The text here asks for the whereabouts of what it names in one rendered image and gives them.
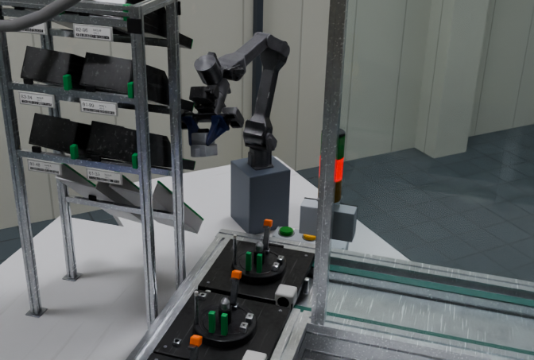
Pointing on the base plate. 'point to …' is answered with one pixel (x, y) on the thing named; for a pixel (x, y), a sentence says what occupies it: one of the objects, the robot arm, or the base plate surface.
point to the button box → (292, 236)
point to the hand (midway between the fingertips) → (202, 133)
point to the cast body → (198, 149)
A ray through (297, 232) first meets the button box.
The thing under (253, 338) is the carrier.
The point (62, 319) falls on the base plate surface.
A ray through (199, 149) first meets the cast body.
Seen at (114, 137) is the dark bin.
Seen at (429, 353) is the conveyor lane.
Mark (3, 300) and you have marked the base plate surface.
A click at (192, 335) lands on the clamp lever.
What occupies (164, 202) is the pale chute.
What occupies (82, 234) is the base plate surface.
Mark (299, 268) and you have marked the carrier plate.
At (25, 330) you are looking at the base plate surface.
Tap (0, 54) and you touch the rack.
